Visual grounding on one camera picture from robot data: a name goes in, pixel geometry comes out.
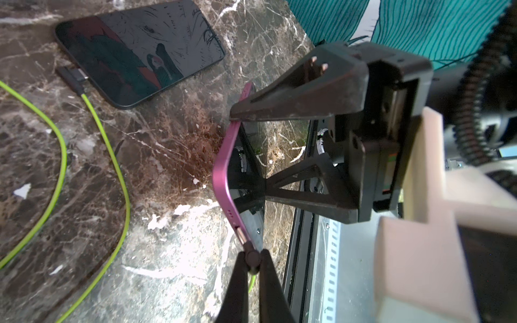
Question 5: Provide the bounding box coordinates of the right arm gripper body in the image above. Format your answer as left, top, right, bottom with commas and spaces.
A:
348, 43, 434, 223

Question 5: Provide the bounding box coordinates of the purple smartphone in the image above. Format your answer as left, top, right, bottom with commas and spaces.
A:
212, 80, 267, 253

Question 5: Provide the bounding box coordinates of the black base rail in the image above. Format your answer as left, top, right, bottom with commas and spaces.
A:
281, 120, 320, 323

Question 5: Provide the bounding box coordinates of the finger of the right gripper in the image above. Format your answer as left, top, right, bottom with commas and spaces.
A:
230, 43, 369, 122
232, 143, 359, 224

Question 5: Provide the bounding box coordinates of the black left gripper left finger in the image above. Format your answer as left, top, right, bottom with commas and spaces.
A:
215, 252, 249, 323

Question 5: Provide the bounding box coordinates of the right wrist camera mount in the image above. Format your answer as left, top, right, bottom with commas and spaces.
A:
374, 107, 516, 322

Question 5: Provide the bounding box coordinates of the black smartphone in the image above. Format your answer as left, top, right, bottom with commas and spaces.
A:
54, 1, 225, 109

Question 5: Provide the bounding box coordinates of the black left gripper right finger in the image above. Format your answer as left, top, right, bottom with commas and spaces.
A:
259, 249, 295, 323

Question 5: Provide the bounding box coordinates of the white slotted cable duct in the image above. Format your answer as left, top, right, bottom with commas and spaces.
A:
320, 219, 341, 322

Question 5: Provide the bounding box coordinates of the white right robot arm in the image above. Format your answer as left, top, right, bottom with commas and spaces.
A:
214, 1, 516, 322

